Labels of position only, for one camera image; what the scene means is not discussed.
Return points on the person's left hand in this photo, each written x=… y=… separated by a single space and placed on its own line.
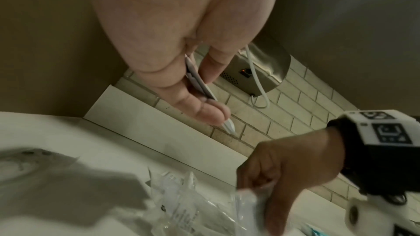
x=164 y=22

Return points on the person's right hand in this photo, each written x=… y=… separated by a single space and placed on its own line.
x=295 y=162

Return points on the stack of white sachets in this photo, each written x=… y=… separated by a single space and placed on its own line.
x=198 y=84

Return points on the row of teal wipes packets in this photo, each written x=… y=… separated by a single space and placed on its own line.
x=315 y=231

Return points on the black right wristband with markers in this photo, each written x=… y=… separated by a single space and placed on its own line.
x=377 y=157

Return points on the white backsplash upstand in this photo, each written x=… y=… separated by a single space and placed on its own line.
x=147 y=121

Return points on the dark brown side panel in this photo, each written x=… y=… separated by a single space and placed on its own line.
x=39 y=48

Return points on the grey overhead cabinet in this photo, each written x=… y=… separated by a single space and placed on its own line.
x=344 y=22

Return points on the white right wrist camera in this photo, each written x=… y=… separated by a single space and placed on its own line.
x=377 y=211

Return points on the steel wall hand dryer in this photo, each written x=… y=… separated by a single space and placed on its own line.
x=269 y=58

